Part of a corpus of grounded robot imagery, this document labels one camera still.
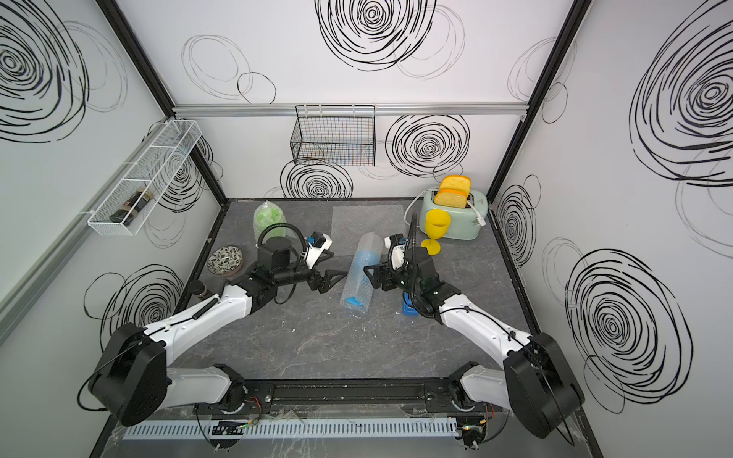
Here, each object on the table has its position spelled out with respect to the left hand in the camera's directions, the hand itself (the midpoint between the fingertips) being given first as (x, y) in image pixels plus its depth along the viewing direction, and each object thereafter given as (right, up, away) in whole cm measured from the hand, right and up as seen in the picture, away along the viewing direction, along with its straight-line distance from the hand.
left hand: (337, 263), depth 79 cm
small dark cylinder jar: (-42, -8, +5) cm, 43 cm away
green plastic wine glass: (-24, +14, +14) cm, 31 cm away
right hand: (+10, -2, +2) cm, 11 cm away
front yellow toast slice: (+37, +20, +16) cm, 45 cm away
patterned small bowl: (-42, -2, +20) cm, 46 cm away
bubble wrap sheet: (+1, +11, +33) cm, 35 cm away
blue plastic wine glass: (+7, 0, +14) cm, 16 cm away
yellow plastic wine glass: (+31, +11, +12) cm, 35 cm away
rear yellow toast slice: (+39, +25, +17) cm, 49 cm away
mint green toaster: (+42, +12, +17) cm, 47 cm away
